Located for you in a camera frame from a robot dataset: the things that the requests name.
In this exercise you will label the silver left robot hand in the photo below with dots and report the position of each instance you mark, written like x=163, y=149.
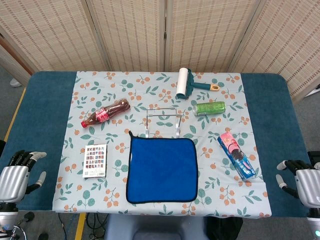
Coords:
x=12, y=180

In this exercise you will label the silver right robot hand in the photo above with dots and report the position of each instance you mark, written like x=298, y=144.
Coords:
x=308, y=185

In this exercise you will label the blue cloth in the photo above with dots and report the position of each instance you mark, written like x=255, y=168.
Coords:
x=162, y=170

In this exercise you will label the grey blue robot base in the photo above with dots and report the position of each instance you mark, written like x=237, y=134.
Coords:
x=155, y=227

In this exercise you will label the black box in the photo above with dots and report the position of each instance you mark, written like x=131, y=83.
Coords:
x=314, y=155

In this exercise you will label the black bulky object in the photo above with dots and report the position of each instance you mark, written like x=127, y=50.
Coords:
x=2, y=148

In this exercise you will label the small black floor object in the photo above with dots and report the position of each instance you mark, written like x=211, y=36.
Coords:
x=29, y=216

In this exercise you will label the teal plush table cover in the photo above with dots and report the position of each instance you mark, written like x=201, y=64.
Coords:
x=37, y=125

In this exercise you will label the blue and pink cookie box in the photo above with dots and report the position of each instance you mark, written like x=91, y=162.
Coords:
x=235, y=155

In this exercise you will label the card box with picture grid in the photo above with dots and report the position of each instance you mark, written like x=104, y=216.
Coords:
x=95, y=161

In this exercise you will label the black bag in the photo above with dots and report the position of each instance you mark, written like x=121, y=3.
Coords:
x=223, y=228

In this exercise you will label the white shoe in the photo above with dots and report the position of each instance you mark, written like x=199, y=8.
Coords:
x=15, y=83

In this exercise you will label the cola bottle with red label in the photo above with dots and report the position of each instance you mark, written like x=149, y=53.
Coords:
x=110, y=111

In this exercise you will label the green drink can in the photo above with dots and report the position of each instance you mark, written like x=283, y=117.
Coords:
x=210, y=108

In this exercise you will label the woven folding screen panel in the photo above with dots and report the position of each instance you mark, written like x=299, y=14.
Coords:
x=130, y=32
x=50, y=32
x=207, y=32
x=290, y=42

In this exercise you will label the floral print tablecloth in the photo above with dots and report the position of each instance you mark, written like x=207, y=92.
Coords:
x=150, y=85

